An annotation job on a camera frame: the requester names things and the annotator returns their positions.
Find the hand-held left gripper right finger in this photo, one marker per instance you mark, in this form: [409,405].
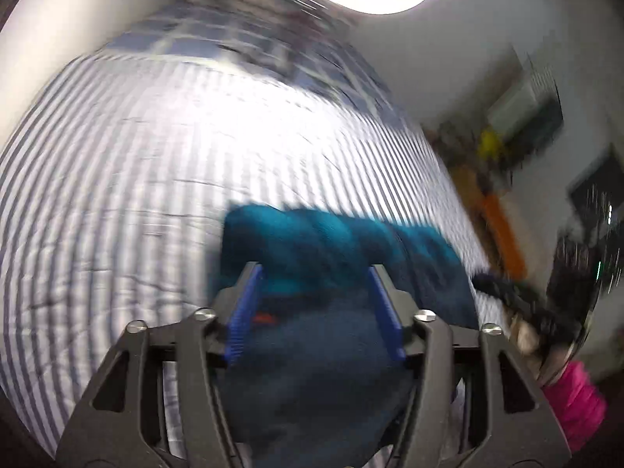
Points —
[386,312]

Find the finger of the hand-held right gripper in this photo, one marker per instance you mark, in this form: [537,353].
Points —
[502,295]

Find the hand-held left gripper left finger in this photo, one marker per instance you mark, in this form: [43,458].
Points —
[246,312]

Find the teal fleece garment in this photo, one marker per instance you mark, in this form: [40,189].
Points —
[317,253]

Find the person's right forearm pink sleeve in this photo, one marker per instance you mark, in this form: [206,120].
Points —
[577,404]

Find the hanging dark clothes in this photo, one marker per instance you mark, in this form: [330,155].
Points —
[548,117]

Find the person's right hand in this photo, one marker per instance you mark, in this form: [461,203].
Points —
[524,334]

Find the orange box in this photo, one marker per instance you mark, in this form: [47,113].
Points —
[504,234]

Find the yellow box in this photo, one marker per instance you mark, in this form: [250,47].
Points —
[491,142]

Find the grey white striped quilt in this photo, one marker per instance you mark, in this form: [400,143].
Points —
[122,180]

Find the blue plaid bedsheet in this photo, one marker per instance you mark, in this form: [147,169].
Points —
[195,34]

